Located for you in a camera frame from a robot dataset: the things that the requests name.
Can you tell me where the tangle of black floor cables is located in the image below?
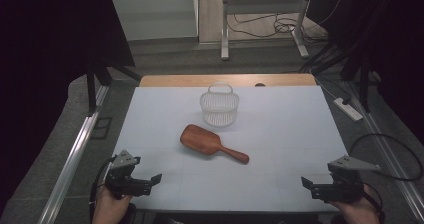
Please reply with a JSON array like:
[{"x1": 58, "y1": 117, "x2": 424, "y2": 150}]
[{"x1": 229, "y1": 13, "x2": 323, "y2": 42}]

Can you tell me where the person's right hand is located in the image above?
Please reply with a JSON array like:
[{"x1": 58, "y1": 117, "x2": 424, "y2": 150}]
[{"x1": 329, "y1": 184, "x2": 381, "y2": 224}]

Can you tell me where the white power strip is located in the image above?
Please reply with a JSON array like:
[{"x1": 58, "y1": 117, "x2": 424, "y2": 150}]
[{"x1": 333, "y1": 97, "x2": 364, "y2": 123}]

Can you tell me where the white metal desk frame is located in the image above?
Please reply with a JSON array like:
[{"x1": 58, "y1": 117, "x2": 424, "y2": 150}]
[{"x1": 220, "y1": 0, "x2": 315, "y2": 61}]

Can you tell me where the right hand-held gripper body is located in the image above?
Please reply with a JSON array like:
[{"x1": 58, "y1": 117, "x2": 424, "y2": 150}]
[{"x1": 311, "y1": 154, "x2": 381, "y2": 204}]

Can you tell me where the black curtain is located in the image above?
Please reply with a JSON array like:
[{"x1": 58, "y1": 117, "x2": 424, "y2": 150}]
[
  {"x1": 0, "y1": 0, "x2": 136, "y2": 215},
  {"x1": 306, "y1": 0, "x2": 424, "y2": 145}
]

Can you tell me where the white table cover sheet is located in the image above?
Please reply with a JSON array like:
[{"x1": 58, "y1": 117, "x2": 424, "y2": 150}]
[{"x1": 108, "y1": 85, "x2": 350, "y2": 214}]

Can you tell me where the wooden hairbrush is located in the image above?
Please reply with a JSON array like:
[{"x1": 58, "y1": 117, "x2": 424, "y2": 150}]
[{"x1": 179, "y1": 124, "x2": 250, "y2": 165}]

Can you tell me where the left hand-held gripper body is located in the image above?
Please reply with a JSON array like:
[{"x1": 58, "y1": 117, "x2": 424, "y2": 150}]
[{"x1": 104, "y1": 149, "x2": 153, "y2": 199}]

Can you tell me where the white panel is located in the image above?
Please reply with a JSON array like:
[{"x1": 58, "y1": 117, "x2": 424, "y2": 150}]
[{"x1": 110, "y1": 0, "x2": 200, "y2": 42}]

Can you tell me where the left hand-held gripper cable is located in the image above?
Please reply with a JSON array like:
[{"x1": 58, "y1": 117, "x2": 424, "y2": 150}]
[{"x1": 88, "y1": 156, "x2": 118, "y2": 218}]

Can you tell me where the black looped floor cable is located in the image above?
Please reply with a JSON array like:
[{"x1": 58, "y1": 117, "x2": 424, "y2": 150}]
[{"x1": 348, "y1": 132, "x2": 424, "y2": 182}]

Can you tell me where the black rectangular floor frame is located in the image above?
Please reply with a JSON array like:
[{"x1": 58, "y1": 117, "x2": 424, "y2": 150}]
[{"x1": 90, "y1": 116, "x2": 114, "y2": 140}]

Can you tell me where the person's left hand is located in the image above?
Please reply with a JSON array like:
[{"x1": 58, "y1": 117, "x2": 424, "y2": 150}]
[{"x1": 92, "y1": 184, "x2": 133, "y2": 224}]

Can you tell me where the white plastic basket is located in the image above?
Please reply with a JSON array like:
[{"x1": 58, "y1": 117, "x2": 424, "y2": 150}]
[{"x1": 199, "y1": 82, "x2": 240, "y2": 128}]

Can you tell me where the aluminium floor rail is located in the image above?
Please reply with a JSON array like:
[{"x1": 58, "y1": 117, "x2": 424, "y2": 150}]
[
  {"x1": 37, "y1": 84, "x2": 110, "y2": 224},
  {"x1": 346, "y1": 82, "x2": 424, "y2": 222}
]

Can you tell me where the hand-held gripper cable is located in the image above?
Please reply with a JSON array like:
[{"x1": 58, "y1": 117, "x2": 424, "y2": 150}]
[
  {"x1": 362, "y1": 183, "x2": 385, "y2": 223},
  {"x1": 88, "y1": 156, "x2": 118, "y2": 218}
]

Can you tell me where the right hand-held gripper cable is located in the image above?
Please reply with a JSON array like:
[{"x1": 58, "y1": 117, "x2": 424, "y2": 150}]
[{"x1": 362, "y1": 183, "x2": 385, "y2": 223}]

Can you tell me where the black tripod stand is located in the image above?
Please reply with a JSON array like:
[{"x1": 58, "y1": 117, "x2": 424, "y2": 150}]
[
  {"x1": 339, "y1": 48, "x2": 382, "y2": 114},
  {"x1": 84, "y1": 59, "x2": 143, "y2": 117}
]

